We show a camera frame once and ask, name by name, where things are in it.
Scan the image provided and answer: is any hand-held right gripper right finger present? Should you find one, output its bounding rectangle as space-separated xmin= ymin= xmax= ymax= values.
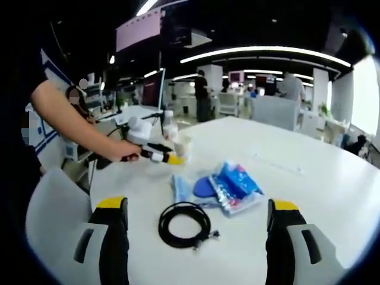
xmin=265 ymin=199 xmax=342 ymax=285

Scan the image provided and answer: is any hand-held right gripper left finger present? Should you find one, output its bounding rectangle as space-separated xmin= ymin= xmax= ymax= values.
xmin=64 ymin=196 xmax=130 ymax=285

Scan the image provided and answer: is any clear plastic bottle white cap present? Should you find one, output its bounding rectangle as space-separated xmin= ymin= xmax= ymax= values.
xmin=162 ymin=109 xmax=179 ymax=142

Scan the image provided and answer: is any white paper cup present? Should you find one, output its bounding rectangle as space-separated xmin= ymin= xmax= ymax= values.
xmin=174 ymin=135 xmax=194 ymax=161

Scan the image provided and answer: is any white wipes packet blue oval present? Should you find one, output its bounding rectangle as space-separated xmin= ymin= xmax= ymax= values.
xmin=171 ymin=173 xmax=220 ymax=208

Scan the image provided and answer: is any blue tissue pack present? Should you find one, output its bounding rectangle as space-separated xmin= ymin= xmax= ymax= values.
xmin=207 ymin=160 xmax=265 ymax=219

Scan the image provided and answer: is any white tabletop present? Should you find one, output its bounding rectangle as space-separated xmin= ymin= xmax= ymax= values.
xmin=85 ymin=116 xmax=380 ymax=285

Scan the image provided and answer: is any person's left hand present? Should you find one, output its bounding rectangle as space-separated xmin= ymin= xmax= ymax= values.
xmin=109 ymin=139 xmax=143 ymax=163

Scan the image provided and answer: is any large monitor on stand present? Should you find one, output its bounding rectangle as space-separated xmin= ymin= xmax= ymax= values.
xmin=141 ymin=68 xmax=166 ymax=110

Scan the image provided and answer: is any white chair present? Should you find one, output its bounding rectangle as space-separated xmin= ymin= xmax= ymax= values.
xmin=25 ymin=167 xmax=93 ymax=268

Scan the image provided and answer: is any grey desk partition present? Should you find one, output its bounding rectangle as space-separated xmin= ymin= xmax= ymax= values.
xmin=254 ymin=96 xmax=299 ymax=131

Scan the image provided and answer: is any dark bulky object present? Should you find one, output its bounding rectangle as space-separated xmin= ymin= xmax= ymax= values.
xmin=347 ymin=135 xmax=368 ymax=155

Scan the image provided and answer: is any person's dark shirt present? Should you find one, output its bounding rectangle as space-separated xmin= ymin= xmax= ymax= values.
xmin=0 ymin=38 xmax=49 ymax=191

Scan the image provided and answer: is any curved ceiling light strip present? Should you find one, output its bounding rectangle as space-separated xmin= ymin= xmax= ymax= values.
xmin=180 ymin=46 xmax=353 ymax=68

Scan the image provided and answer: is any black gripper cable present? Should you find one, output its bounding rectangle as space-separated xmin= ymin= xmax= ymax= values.
xmin=106 ymin=126 xmax=131 ymax=138

